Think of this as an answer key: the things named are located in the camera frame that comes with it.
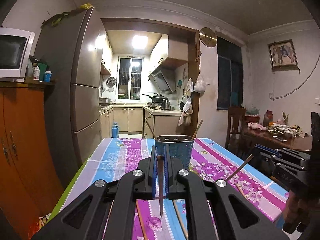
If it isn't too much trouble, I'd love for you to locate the dark wooden chopstick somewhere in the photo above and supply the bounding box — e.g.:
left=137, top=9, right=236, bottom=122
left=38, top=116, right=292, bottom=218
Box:
left=157, top=155, right=164, bottom=217

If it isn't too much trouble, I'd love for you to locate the kitchen window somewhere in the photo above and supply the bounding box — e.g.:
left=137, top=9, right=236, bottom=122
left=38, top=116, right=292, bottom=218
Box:
left=117, top=57, right=143, bottom=100

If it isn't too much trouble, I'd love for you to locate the dark wooden dining table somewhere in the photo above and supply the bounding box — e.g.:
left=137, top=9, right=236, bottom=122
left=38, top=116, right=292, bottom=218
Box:
left=242, top=127, right=312, bottom=154

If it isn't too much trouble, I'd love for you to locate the red glass jar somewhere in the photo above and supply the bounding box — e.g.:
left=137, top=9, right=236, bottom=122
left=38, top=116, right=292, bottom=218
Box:
left=263, top=110, right=273, bottom=127

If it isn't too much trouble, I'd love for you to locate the pink cloth on table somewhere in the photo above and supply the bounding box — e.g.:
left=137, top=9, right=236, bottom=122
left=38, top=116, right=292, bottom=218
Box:
left=247, top=122, right=266, bottom=131

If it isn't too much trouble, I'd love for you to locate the orange wooden cabinet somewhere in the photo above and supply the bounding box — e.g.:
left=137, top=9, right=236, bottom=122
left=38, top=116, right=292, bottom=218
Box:
left=1, top=82, right=63, bottom=239

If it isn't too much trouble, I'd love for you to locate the floral purple blue tablecloth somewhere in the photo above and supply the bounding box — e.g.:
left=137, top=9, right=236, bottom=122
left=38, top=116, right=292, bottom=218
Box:
left=50, top=136, right=289, bottom=239

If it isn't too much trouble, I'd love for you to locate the wooden dining chair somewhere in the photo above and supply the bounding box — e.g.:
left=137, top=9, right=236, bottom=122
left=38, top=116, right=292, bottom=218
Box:
left=225, top=106, right=246, bottom=152

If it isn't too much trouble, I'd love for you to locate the blue perforated utensil holder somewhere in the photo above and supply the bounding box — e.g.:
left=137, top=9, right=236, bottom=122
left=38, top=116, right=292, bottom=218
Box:
left=155, top=135, right=194, bottom=170

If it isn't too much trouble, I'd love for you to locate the blue thermos bottle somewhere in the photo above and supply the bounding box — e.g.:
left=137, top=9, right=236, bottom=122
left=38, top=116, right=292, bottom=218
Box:
left=111, top=122, right=119, bottom=138

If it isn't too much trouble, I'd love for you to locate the chopstick in holder right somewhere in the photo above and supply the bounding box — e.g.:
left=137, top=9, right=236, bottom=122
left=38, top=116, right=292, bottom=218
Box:
left=191, top=120, right=203, bottom=140

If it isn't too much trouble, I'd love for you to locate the chopstick in holder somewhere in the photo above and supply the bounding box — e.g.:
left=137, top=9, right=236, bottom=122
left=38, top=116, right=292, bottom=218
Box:
left=191, top=120, right=203, bottom=140
left=146, top=121, right=158, bottom=140

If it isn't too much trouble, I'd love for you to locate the chopstick in holder left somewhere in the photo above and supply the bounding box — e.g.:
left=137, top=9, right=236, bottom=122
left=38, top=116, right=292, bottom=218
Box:
left=146, top=121, right=158, bottom=140

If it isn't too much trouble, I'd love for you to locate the framed elephant picture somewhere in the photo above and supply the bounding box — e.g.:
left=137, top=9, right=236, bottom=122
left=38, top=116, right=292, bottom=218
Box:
left=268, top=40, right=300, bottom=72

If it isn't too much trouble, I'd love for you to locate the steel electric kettle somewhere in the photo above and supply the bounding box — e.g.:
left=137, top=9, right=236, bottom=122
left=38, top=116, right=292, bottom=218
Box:
left=162, top=98, right=171, bottom=111

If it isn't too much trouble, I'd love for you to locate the white plastic bag hanging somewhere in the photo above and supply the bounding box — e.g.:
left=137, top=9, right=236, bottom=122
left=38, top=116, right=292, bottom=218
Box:
left=193, top=74, right=206, bottom=94

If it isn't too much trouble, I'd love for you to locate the black wok on stove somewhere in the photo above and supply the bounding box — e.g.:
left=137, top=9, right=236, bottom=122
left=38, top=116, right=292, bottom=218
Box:
left=143, top=94, right=168, bottom=103

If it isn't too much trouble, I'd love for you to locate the blue lidded jar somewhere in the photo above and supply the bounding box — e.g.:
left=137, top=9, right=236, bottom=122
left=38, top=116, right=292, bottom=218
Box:
left=43, top=71, right=52, bottom=83

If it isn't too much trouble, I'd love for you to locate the steel range hood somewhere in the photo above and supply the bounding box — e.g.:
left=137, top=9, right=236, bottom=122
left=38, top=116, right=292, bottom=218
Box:
left=148, top=66, right=176, bottom=93

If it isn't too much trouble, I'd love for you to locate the white medicine bottle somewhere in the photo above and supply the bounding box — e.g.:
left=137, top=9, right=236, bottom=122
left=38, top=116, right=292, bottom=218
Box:
left=33, top=66, right=40, bottom=80

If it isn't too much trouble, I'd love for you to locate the grey tall refrigerator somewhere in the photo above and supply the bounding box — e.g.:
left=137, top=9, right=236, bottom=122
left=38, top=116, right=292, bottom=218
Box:
left=34, top=8, right=106, bottom=187

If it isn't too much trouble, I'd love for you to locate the white microwave oven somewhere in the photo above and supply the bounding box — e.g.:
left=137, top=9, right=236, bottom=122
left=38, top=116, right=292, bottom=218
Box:
left=0, top=28, right=35, bottom=79

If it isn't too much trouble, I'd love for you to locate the white wall cable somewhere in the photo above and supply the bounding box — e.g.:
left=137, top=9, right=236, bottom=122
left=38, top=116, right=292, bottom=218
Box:
left=269, top=52, right=320, bottom=101

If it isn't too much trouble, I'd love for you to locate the dark window right wall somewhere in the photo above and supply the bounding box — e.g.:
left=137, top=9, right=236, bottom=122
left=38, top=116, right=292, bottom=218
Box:
left=217, top=37, right=244, bottom=110

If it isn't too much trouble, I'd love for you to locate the round brass wall clock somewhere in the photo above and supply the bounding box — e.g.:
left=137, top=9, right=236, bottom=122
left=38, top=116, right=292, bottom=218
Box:
left=199, top=27, right=217, bottom=48

